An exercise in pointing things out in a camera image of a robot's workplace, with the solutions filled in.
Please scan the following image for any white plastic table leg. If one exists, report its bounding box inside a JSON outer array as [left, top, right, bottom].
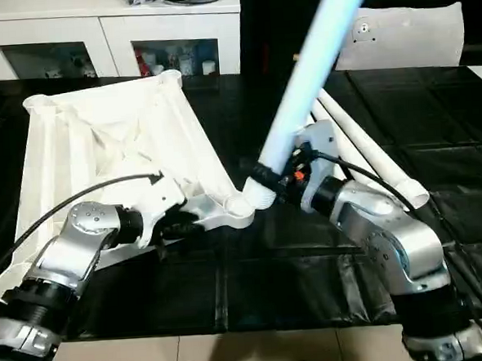
[[229, 0, 391, 213], [308, 97, 383, 185], [315, 79, 431, 216]]

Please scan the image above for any white plastic table top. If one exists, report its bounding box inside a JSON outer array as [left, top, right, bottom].
[[0, 64, 261, 305]]

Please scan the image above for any black table mat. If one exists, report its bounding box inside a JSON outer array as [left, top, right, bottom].
[[0, 49, 482, 350]]

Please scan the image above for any black box with gold label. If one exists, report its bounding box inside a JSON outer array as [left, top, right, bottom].
[[236, 0, 366, 83]]

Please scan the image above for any red packet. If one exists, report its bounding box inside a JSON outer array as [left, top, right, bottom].
[[133, 48, 146, 77]]

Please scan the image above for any white bag with round fitting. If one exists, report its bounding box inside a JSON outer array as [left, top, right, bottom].
[[330, 0, 467, 76]]

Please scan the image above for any white glass-door cabinet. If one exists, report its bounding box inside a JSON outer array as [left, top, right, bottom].
[[0, 0, 246, 91]]

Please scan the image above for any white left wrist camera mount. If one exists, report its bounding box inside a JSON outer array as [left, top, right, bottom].
[[124, 173, 194, 253]]

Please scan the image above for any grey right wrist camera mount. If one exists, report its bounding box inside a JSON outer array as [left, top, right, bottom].
[[292, 119, 343, 216]]

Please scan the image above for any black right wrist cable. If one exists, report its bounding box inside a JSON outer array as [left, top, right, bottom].
[[311, 140, 482, 361]]

